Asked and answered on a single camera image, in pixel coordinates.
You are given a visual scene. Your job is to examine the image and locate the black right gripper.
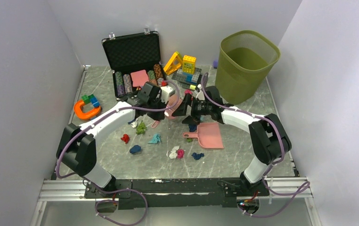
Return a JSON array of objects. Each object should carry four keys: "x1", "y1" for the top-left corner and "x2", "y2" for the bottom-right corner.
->
[{"x1": 171, "y1": 93, "x2": 212, "y2": 125}]

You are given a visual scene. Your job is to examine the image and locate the pink plastic dustpan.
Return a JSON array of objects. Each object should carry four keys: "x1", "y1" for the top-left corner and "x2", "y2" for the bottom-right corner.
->
[{"x1": 182, "y1": 122, "x2": 224, "y2": 149}]

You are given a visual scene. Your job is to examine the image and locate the pink hand brush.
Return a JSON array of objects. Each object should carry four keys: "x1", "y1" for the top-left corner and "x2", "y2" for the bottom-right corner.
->
[{"x1": 164, "y1": 94, "x2": 182, "y2": 120}]

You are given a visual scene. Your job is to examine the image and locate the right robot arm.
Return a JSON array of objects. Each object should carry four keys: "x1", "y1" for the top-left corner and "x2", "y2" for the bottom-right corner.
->
[{"x1": 172, "y1": 86, "x2": 292, "y2": 196}]

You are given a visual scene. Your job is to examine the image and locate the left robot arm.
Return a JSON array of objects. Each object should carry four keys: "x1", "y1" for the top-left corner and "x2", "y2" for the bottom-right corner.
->
[{"x1": 55, "y1": 82, "x2": 176, "y2": 198}]

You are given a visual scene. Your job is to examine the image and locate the navy paper scrap by dustpan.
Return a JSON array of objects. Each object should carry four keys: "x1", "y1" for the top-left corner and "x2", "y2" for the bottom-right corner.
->
[{"x1": 188, "y1": 124, "x2": 197, "y2": 132}]

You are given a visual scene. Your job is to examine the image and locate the teal paper scrap centre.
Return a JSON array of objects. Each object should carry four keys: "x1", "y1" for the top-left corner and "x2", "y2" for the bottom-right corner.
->
[{"x1": 148, "y1": 134, "x2": 161, "y2": 144}]

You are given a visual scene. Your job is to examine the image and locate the magenta paper scrap near brush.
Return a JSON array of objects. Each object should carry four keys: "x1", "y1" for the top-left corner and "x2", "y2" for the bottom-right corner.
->
[{"x1": 184, "y1": 89, "x2": 193, "y2": 95}]

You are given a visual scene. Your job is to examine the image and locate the white paper scrap left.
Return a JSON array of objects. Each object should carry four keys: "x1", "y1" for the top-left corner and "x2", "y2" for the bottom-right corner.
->
[{"x1": 131, "y1": 121, "x2": 138, "y2": 129}]

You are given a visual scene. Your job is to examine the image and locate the white paper scrap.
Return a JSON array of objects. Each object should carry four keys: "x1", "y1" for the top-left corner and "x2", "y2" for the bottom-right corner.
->
[
  {"x1": 166, "y1": 146, "x2": 180, "y2": 159},
  {"x1": 131, "y1": 121, "x2": 138, "y2": 129}
]

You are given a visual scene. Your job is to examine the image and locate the red paper scrap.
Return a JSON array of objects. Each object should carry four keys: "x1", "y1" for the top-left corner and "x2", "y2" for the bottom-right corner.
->
[{"x1": 121, "y1": 134, "x2": 130, "y2": 144}]

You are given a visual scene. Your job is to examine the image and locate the blue paper scrap left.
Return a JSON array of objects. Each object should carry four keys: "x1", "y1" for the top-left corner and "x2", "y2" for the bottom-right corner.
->
[{"x1": 129, "y1": 145, "x2": 142, "y2": 154}]

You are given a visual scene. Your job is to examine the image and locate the white paper scrap front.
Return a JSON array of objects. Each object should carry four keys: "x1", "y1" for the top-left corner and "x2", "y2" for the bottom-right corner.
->
[{"x1": 166, "y1": 146, "x2": 180, "y2": 159}]

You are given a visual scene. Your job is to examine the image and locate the navy paper scrap front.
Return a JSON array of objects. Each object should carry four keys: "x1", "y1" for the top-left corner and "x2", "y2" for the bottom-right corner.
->
[{"x1": 191, "y1": 153, "x2": 204, "y2": 160}]

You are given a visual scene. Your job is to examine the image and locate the yellow toy brick window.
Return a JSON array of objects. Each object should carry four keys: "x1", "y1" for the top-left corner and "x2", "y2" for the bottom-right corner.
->
[{"x1": 182, "y1": 55, "x2": 196, "y2": 74}]

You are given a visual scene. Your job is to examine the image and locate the orange yellow triangle toy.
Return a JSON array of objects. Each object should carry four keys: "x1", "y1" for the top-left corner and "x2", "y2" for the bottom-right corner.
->
[{"x1": 163, "y1": 51, "x2": 183, "y2": 75}]

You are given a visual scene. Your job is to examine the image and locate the purple object behind basket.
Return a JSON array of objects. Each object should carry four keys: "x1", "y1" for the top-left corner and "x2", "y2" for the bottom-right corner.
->
[{"x1": 212, "y1": 59, "x2": 218, "y2": 69}]

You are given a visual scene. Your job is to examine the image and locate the black poker chip case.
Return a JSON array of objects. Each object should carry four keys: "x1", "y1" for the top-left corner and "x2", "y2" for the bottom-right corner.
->
[{"x1": 101, "y1": 29, "x2": 167, "y2": 100}]

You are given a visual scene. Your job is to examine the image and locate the green blue toy bricks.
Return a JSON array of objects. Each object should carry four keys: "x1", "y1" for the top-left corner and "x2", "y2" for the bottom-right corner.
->
[{"x1": 81, "y1": 94, "x2": 100, "y2": 108}]

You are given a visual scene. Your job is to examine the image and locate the orange curved toy piece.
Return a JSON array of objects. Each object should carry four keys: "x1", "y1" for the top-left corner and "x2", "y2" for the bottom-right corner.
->
[{"x1": 73, "y1": 99, "x2": 102, "y2": 121}]

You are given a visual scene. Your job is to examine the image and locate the olive green mesh wastebasket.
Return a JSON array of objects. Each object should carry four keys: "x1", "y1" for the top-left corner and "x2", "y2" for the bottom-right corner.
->
[{"x1": 215, "y1": 30, "x2": 281, "y2": 105}]

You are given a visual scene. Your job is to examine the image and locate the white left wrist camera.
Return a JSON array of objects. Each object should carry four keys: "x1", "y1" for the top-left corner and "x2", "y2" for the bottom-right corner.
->
[{"x1": 160, "y1": 86, "x2": 175, "y2": 104}]

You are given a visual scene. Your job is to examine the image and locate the grey brick base plate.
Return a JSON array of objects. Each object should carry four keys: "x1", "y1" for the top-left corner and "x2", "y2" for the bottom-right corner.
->
[{"x1": 171, "y1": 67, "x2": 203, "y2": 88}]

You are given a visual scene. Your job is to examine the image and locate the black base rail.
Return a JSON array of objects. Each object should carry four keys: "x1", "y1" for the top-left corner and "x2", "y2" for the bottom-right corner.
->
[{"x1": 84, "y1": 178, "x2": 269, "y2": 210}]

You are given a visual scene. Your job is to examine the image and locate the aluminium frame rail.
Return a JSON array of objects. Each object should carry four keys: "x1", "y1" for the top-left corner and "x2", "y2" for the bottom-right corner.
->
[{"x1": 29, "y1": 178, "x2": 88, "y2": 226}]

